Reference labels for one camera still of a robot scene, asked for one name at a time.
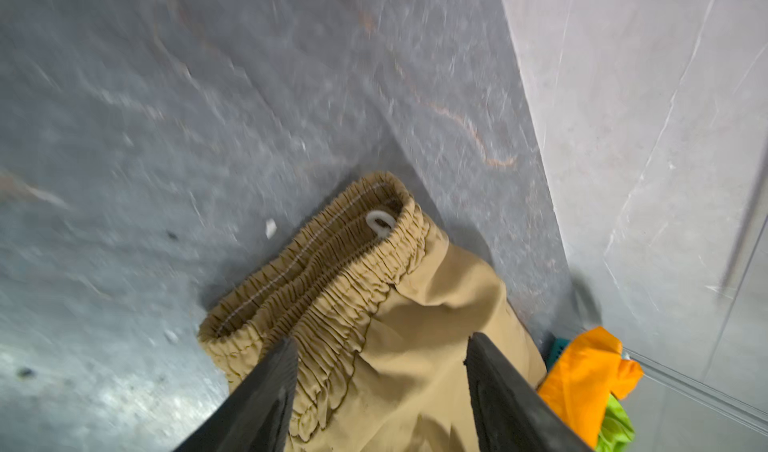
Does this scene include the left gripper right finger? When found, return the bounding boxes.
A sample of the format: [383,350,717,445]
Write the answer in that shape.
[464,332,590,452]

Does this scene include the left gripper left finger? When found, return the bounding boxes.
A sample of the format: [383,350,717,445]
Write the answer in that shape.
[176,338,298,452]

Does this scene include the teal plastic basket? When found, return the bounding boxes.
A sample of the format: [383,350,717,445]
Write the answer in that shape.
[545,338,570,371]

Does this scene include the khaki tan shorts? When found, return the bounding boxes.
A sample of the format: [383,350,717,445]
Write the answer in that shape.
[198,172,546,451]

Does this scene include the orange shorts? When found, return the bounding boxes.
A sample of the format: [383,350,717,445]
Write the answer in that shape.
[538,327,644,450]

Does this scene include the lime green shorts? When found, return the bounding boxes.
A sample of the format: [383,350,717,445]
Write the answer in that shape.
[595,394,635,452]

